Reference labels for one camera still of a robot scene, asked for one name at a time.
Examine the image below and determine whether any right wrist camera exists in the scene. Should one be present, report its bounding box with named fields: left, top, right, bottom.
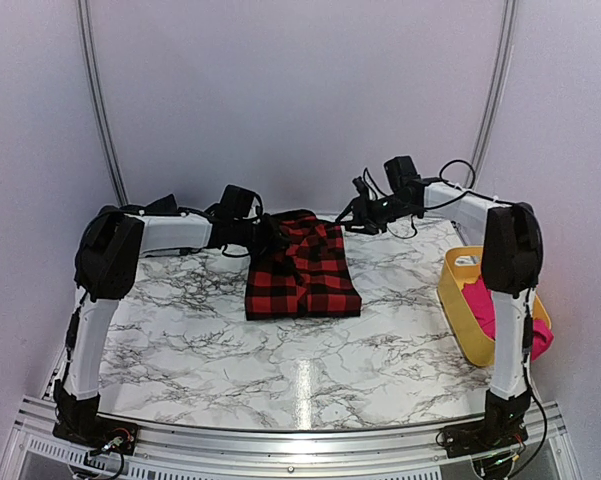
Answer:
left=352, top=176, right=370, bottom=201

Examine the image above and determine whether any red black plaid shirt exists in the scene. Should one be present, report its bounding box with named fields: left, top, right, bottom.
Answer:
left=244, top=210, right=362, bottom=321

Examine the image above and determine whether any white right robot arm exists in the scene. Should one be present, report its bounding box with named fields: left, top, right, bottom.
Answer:
left=336, top=156, right=544, bottom=448

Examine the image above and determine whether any left corner wall post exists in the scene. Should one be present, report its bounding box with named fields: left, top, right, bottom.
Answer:
left=75, top=0, right=128, bottom=205

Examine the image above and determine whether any pink garment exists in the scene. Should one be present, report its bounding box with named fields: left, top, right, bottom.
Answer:
left=462, top=276, right=554, bottom=361

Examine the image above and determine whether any corner wall post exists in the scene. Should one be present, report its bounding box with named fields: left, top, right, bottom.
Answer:
left=75, top=0, right=128, bottom=205
left=471, top=0, right=518, bottom=170

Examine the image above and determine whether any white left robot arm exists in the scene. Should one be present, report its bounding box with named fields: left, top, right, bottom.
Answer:
left=54, top=185, right=289, bottom=445

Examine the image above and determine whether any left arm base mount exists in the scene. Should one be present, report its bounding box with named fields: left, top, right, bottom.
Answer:
left=52, top=415, right=139, bottom=455

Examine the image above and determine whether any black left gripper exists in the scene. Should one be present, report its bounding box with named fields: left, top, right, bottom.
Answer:
left=232, top=212, right=291, bottom=259

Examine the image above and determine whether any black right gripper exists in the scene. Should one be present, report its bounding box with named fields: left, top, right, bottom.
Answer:
left=334, top=194, right=416, bottom=236

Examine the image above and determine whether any aluminium front rail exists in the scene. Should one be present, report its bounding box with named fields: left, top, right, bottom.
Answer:
left=0, top=397, right=581, bottom=479

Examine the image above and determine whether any dark green plaid garment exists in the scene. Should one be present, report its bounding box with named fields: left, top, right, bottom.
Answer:
left=120, top=194, right=209, bottom=218

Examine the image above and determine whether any right corner wall post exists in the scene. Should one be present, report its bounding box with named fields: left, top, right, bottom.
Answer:
left=471, top=0, right=518, bottom=170

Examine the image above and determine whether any yellow laundry basket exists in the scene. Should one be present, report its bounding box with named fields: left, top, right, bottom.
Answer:
left=438, top=245, right=553, bottom=368

